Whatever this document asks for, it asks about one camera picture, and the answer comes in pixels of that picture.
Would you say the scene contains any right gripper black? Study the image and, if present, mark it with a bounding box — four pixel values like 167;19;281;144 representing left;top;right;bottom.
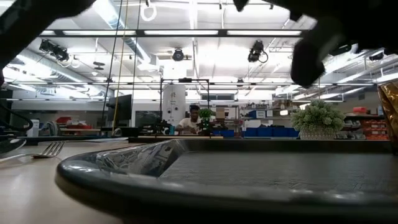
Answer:
233;0;398;88

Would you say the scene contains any amber faceted plastic cup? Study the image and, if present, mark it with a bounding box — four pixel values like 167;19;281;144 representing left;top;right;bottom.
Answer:
377;81;398;151

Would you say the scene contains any silver metal fork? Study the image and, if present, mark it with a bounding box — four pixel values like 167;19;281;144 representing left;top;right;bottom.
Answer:
0;141;66;163

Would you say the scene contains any grey round plate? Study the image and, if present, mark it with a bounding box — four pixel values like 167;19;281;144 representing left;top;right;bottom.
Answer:
0;138;27;155

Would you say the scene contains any dark grey serving tray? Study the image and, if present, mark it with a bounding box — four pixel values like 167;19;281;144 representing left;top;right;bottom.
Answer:
55;138;398;224

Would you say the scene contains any black ceiling-mounted device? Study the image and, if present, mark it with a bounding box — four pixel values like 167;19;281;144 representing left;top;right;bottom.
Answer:
39;39;70;62
247;40;269;64

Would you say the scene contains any green potted artificial plant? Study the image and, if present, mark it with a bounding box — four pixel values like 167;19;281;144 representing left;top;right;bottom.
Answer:
290;99;346;141

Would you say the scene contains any row of blue bins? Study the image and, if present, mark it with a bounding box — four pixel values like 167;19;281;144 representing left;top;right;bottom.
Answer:
213;126;300;138

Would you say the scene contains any small green plant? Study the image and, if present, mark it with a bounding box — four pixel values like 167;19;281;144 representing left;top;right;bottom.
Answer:
198;108;216;133

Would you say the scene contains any person behind workbench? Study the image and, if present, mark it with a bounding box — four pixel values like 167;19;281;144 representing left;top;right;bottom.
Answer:
175;104;203;136

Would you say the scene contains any white cylindrical tank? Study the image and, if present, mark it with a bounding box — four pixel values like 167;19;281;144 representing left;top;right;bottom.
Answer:
162;84;187;127

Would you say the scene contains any black computer monitor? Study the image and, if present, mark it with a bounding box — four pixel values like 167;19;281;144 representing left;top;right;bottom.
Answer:
106;93;133;123

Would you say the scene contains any black aluminium table frame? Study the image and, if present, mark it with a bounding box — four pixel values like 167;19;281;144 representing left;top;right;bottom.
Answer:
39;29;309;39

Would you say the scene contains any round black overhead camera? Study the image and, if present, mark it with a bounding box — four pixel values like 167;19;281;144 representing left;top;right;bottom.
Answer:
172;47;185;62

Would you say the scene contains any yellow hanging cable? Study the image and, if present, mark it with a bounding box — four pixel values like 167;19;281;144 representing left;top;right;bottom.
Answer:
111;0;129;132

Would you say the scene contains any black hanging cable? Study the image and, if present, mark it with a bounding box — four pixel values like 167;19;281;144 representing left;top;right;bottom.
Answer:
0;101;34;132

